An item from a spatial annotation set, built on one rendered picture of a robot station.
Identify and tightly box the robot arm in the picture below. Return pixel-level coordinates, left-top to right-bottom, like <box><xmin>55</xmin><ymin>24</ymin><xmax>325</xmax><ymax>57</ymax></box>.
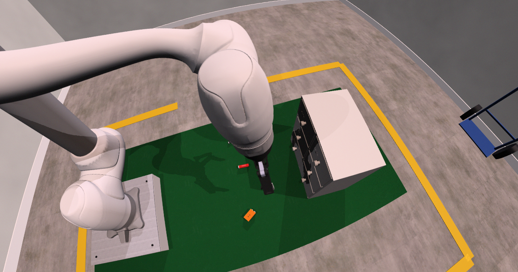
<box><xmin>0</xmin><ymin>20</ymin><xmax>274</xmax><ymax>244</ymax></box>

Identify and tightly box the small grey chest of drawers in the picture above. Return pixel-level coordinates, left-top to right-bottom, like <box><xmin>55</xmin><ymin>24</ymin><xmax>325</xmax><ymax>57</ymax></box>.
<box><xmin>295</xmin><ymin>89</ymin><xmax>386</xmax><ymax>199</ymax></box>

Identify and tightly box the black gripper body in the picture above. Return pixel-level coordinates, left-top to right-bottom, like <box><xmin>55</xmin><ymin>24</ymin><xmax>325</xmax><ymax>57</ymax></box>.
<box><xmin>245</xmin><ymin>145</ymin><xmax>272</xmax><ymax>166</ymax></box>

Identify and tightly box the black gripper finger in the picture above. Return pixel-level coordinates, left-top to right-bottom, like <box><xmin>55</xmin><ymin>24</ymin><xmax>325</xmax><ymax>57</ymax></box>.
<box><xmin>253</xmin><ymin>156</ymin><xmax>274</xmax><ymax>195</ymax></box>

